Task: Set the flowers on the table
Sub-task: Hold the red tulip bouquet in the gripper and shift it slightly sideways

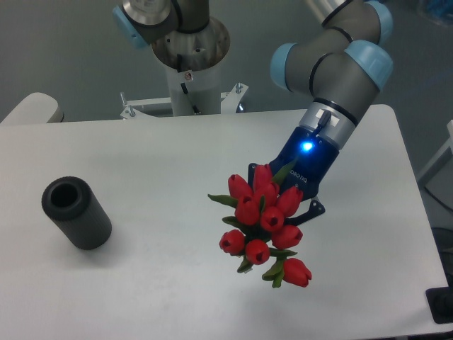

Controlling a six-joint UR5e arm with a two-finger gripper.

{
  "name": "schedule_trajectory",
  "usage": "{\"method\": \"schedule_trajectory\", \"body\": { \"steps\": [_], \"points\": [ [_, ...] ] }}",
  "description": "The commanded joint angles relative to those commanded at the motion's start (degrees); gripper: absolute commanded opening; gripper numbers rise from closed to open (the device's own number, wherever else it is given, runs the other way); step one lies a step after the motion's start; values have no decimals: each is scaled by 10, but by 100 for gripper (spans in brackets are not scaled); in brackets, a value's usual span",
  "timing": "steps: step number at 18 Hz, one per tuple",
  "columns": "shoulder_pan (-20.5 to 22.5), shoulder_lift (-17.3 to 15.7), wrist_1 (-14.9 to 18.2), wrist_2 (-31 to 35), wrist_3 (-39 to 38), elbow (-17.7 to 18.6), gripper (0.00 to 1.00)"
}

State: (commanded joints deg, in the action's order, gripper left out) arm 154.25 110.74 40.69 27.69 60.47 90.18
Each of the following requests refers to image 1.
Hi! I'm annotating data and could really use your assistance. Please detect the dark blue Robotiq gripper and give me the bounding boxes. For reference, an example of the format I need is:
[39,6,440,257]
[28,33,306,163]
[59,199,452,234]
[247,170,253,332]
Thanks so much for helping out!
[248,127,339,226]

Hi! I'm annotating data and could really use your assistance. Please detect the red tulip bouquet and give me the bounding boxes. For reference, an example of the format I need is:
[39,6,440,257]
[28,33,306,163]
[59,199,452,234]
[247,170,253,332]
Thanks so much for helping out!
[207,161,312,288]

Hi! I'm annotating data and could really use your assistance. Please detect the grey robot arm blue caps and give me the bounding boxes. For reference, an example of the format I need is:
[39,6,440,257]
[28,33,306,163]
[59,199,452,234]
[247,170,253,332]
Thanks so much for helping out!
[113,1,393,225]

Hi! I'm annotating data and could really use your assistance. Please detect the white furniture at right edge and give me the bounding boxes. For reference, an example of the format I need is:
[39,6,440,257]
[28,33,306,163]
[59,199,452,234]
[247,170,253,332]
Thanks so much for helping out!
[415,120,452,213]

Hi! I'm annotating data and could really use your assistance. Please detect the black device at table edge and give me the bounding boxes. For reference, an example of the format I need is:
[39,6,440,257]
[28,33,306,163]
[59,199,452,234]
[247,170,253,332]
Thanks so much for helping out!
[425,287,452,324]

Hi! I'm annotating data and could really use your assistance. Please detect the black ribbed cylindrical vase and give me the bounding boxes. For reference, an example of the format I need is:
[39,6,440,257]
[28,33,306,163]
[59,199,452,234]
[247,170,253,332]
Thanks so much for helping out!
[41,176,112,250]

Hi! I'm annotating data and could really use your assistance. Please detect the white rounded chair part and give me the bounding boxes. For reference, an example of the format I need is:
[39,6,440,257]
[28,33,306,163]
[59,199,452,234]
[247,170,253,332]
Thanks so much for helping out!
[1,92,64,126]

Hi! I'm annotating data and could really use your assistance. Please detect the white metal base frame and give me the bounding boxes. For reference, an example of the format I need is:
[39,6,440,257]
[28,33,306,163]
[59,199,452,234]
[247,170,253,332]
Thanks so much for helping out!
[120,82,249,120]

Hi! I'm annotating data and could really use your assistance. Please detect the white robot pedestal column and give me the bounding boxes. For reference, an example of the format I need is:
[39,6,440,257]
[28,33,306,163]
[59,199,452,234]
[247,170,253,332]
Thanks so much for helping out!
[151,16,231,117]

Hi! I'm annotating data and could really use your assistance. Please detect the black cable on pedestal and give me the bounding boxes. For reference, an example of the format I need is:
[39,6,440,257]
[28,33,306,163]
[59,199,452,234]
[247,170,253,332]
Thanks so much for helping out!
[180,82,202,116]

